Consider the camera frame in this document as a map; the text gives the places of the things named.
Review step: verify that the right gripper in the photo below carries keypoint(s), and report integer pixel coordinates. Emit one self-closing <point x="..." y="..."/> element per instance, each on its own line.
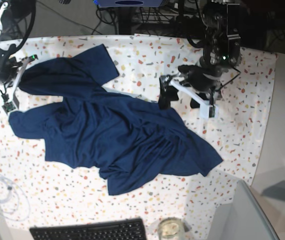
<point x="0" y="72"/>

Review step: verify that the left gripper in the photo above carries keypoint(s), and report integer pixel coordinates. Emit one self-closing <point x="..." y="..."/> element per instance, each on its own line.
<point x="199" y="78"/>

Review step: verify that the dark blue t-shirt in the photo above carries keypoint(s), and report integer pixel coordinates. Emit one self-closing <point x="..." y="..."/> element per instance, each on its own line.
<point x="129" y="140"/>

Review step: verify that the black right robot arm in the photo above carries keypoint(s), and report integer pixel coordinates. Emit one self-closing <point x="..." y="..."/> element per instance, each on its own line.
<point x="10" y="10"/>

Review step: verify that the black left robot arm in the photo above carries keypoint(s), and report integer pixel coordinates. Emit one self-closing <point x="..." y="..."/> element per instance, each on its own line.
<point x="220" y="46"/>

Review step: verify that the white terrazzo tablecloth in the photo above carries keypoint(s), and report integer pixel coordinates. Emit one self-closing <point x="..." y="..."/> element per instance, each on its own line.
<point x="52" y="194"/>

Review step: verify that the blue box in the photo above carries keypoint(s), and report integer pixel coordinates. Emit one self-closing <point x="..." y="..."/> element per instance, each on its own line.
<point x="130" y="3"/>

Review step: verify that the glass jar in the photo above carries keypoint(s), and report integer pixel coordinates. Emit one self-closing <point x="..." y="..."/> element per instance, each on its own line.
<point x="171" y="229"/>

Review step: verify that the grey monitor back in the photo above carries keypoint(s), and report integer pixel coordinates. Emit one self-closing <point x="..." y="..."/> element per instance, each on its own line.
<point x="242" y="219"/>

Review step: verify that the black keyboard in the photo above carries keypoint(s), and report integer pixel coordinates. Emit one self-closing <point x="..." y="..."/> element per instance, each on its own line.
<point x="130" y="229"/>

